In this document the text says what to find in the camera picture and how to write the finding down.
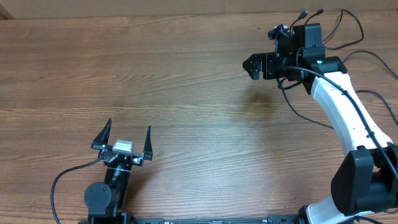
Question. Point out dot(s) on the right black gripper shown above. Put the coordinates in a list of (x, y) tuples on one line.
[(267, 61)]

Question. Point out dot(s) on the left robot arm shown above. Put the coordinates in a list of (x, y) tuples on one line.
[(105, 199)]

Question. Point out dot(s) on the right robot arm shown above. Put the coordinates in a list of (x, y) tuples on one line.
[(366, 181)]

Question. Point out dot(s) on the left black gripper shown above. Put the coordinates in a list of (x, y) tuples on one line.
[(99, 141)]

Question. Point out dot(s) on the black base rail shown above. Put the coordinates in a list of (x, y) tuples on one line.
[(271, 219)]

